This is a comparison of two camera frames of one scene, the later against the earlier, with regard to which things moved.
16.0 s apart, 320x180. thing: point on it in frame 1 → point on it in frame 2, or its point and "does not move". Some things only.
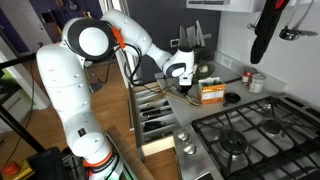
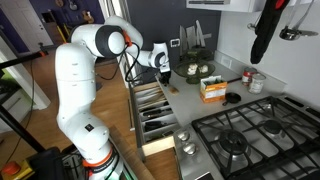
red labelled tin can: x=247 y=75 does not move
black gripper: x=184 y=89 → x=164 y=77
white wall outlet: x=226 y=61 does not move
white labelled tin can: x=256 y=83 does not move
